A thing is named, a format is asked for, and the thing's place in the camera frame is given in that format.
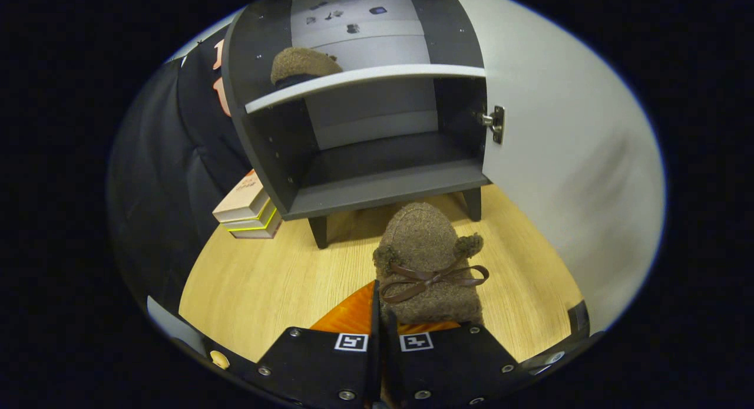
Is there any beige book with orange print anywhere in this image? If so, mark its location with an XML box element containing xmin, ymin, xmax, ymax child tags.
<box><xmin>212</xmin><ymin>169</ymin><xmax>264</xmax><ymax>223</ymax></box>

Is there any black backdrop cloth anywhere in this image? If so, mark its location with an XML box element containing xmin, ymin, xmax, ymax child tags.
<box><xmin>107</xmin><ymin>38</ymin><xmax>254</xmax><ymax>315</ymax></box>

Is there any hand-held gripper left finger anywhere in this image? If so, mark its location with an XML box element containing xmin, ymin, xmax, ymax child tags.
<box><xmin>256</xmin><ymin>279</ymin><xmax>381</xmax><ymax>409</ymax></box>

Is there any dark grey shoe cabinet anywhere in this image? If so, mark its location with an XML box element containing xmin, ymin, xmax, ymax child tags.
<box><xmin>221</xmin><ymin>0</ymin><xmax>491</xmax><ymax>249</ymax></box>

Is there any white cabinet shelf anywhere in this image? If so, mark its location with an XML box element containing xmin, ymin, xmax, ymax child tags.
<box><xmin>244</xmin><ymin>64</ymin><xmax>487</xmax><ymax>115</ymax></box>

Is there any thin white book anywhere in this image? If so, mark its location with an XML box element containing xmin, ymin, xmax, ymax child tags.
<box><xmin>230</xmin><ymin>212</ymin><xmax>283</xmax><ymax>240</ymax></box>

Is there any yellow-edged book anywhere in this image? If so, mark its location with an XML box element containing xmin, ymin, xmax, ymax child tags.
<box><xmin>221</xmin><ymin>200</ymin><xmax>277</xmax><ymax>232</ymax></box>

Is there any white shoe cabinet door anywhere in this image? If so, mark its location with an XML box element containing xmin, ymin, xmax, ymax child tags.
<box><xmin>448</xmin><ymin>0</ymin><xmax>666</xmax><ymax>333</ymax></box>

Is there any metal door hinge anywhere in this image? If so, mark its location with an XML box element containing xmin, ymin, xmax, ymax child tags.
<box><xmin>478</xmin><ymin>105</ymin><xmax>506</xmax><ymax>145</ymax></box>

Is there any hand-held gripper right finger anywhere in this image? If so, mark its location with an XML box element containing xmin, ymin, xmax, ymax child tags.
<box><xmin>382</xmin><ymin>312</ymin><xmax>520</xmax><ymax>409</ymax></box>

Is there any brown fuzzy shoe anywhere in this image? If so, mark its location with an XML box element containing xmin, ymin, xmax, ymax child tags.
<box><xmin>270</xmin><ymin>47</ymin><xmax>343</xmax><ymax>90</ymax></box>
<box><xmin>372</xmin><ymin>202</ymin><xmax>491</xmax><ymax>327</ymax></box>

